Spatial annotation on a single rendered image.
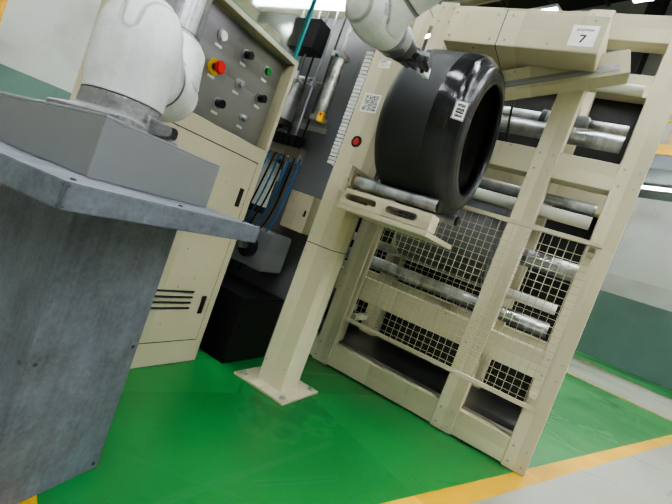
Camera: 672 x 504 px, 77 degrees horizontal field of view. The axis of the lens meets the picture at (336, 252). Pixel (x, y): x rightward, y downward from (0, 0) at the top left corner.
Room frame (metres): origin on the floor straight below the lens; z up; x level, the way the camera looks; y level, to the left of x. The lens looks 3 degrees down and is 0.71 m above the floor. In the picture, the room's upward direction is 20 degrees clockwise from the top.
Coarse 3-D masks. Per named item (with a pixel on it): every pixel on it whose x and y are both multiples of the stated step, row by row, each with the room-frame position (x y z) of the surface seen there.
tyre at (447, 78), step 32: (448, 64) 1.40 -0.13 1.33; (480, 64) 1.39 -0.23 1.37; (416, 96) 1.38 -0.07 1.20; (448, 96) 1.33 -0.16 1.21; (480, 96) 1.38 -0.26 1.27; (384, 128) 1.44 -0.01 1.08; (416, 128) 1.37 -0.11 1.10; (448, 128) 1.33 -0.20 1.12; (480, 128) 1.80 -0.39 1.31; (384, 160) 1.47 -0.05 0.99; (416, 160) 1.40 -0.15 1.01; (448, 160) 1.37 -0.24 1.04; (480, 160) 1.80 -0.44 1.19; (416, 192) 1.49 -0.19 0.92; (448, 192) 1.45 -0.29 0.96
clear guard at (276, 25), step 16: (240, 0) 1.41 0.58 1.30; (256, 0) 1.46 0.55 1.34; (272, 0) 1.52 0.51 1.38; (288, 0) 1.58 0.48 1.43; (304, 0) 1.65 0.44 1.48; (256, 16) 1.48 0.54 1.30; (272, 16) 1.54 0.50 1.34; (288, 16) 1.60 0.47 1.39; (304, 16) 1.67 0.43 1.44; (272, 32) 1.56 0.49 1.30; (288, 32) 1.63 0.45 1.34; (304, 32) 1.69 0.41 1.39; (288, 48) 1.65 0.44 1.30
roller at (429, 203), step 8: (360, 184) 1.57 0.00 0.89; (368, 184) 1.55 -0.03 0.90; (376, 184) 1.54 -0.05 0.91; (384, 184) 1.53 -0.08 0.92; (376, 192) 1.54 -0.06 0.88; (384, 192) 1.52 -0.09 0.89; (392, 192) 1.50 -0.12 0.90; (400, 192) 1.49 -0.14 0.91; (408, 192) 1.48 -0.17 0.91; (400, 200) 1.50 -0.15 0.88; (408, 200) 1.47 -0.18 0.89; (416, 200) 1.46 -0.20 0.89; (424, 200) 1.44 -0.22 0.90; (432, 200) 1.43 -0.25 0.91; (440, 200) 1.43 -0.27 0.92; (424, 208) 1.46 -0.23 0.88; (432, 208) 1.43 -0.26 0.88; (440, 208) 1.44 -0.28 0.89
